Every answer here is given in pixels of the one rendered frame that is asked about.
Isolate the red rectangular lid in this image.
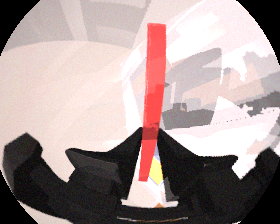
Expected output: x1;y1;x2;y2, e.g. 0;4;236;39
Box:
139;23;167;183

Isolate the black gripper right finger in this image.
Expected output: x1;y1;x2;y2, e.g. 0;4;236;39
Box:
157;128;238;202

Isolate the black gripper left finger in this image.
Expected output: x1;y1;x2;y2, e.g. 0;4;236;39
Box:
65;127;144;200

